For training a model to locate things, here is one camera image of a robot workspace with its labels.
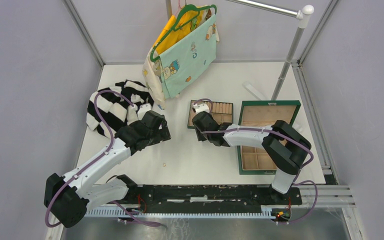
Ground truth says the small green jewelry tray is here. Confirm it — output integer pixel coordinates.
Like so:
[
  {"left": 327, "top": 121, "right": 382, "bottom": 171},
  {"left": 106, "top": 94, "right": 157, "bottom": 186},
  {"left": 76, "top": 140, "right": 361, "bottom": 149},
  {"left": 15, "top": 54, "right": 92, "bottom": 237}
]
[{"left": 186, "top": 100, "right": 234, "bottom": 129}]

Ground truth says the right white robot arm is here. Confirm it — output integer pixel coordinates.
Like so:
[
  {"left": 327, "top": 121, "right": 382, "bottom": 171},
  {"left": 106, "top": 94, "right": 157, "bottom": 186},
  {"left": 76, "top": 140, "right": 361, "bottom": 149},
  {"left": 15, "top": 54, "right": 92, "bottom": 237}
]
[{"left": 192, "top": 111, "right": 314, "bottom": 204}]

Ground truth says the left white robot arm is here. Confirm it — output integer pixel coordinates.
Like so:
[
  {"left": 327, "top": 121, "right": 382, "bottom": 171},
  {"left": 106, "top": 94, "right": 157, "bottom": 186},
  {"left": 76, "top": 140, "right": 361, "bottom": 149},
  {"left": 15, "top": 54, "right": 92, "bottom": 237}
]
[{"left": 44, "top": 110, "right": 171, "bottom": 228}]

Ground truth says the large green jewelry box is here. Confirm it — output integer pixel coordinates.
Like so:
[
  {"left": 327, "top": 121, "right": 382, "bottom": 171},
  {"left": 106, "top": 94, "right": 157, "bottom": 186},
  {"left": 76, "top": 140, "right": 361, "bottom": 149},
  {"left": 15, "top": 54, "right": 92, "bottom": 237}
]
[{"left": 237, "top": 100, "right": 301, "bottom": 175}]

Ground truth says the black white striped garment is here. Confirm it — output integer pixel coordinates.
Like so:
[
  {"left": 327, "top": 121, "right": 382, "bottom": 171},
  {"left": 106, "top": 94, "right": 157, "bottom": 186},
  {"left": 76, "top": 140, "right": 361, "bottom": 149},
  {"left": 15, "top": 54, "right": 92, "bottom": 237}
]
[{"left": 86, "top": 79, "right": 154, "bottom": 138}]

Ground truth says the cream cartoon print cloth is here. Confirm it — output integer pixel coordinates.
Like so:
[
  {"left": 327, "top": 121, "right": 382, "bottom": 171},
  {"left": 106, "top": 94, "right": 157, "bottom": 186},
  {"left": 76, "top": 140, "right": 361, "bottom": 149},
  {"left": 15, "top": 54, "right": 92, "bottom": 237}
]
[{"left": 142, "top": 48, "right": 166, "bottom": 110}]

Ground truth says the mint cartoon print cloth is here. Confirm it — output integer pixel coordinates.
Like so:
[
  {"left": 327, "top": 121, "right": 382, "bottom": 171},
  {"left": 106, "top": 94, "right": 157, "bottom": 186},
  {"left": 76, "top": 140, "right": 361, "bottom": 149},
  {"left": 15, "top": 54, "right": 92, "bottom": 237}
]
[{"left": 159, "top": 14, "right": 218, "bottom": 99}]

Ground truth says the yellow garment on hanger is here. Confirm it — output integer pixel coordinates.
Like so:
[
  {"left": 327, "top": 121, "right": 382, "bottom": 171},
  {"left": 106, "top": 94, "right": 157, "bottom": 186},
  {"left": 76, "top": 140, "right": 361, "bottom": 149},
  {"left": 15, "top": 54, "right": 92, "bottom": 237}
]
[{"left": 155, "top": 10, "right": 205, "bottom": 55}]

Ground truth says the green plastic hanger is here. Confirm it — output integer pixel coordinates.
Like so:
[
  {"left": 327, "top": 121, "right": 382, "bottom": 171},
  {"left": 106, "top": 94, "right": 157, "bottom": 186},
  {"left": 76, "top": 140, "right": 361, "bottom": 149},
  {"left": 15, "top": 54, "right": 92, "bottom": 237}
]
[{"left": 149, "top": 4, "right": 218, "bottom": 63}]

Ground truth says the silver clothes rack pole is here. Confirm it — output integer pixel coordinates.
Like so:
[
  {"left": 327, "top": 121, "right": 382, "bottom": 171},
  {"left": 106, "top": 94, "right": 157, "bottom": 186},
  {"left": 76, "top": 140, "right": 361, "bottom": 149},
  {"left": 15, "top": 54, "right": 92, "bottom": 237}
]
[{"left": 230, "top": 0, "right": 315, "bottom": 101}]

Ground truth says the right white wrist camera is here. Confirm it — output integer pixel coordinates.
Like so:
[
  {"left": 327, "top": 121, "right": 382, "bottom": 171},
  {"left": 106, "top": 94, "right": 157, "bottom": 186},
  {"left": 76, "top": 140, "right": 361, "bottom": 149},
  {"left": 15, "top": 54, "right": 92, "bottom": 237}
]
[{"left": 192, "top": 103, "right": 210, "bottom": 114}]

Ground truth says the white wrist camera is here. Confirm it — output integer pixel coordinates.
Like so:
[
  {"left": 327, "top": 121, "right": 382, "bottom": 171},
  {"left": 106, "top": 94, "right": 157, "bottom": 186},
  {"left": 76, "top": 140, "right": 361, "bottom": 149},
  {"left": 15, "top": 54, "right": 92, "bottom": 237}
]
[
  {"left": 137, "top": 103, "right": 152, "bottom": 121},
  {"left": 192, "top": 103, "right": 210, "bottom": 114}
]

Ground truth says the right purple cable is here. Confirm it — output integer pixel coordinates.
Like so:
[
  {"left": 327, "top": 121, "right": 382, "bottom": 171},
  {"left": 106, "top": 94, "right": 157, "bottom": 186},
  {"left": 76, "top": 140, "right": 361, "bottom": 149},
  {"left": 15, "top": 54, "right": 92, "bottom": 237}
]
[{"left": 191, "top": 97, "right": 319, "bottom": 226}]

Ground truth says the purple cable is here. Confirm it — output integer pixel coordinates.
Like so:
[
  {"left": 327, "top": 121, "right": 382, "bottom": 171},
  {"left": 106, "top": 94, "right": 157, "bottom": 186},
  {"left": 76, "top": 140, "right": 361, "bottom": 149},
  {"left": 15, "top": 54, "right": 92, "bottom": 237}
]
[
  {"left": 44, "top": 89, "right": 137, "bottom": 229},
  {"left": 191, "top": 97, "right": 319, "bottom": 226}
]

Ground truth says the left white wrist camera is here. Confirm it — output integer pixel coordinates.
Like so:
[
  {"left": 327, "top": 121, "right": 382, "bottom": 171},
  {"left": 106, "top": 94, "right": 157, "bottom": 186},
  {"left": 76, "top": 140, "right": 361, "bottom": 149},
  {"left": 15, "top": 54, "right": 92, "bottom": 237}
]
[{"left": 137, "top": 103, "right": 152, "bottom": 121}]

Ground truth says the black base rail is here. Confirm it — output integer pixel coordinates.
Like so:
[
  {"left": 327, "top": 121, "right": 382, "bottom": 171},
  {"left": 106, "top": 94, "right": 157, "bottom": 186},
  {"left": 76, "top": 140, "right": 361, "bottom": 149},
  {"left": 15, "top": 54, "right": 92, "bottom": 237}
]
[{"left": 119, "top": 184, "right": 303, "bottom": 214}]

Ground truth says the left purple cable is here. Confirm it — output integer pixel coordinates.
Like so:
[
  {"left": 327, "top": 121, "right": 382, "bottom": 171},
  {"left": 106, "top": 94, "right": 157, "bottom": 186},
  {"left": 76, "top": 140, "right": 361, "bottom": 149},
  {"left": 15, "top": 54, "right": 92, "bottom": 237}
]
[{"left": 44, "top": 89, "right": 137, "bottom": 229}]

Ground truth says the white slotted cable duct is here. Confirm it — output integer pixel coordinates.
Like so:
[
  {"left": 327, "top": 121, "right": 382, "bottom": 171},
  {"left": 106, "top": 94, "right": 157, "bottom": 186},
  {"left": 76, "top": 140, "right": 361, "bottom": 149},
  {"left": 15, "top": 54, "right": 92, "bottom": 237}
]
[{"left": 85, "top": 206, "right": 275, "bottom": 220}]

